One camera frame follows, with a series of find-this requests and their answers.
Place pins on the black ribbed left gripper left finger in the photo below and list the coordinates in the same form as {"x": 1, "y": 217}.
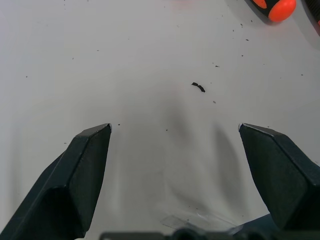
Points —
{"x": 67, "y": 185}

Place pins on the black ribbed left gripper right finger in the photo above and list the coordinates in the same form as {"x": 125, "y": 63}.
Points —
{"x": 280, "y": 175}

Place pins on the small black debris scrap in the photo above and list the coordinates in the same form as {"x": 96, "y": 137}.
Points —
{"x": 200, "y": 87}

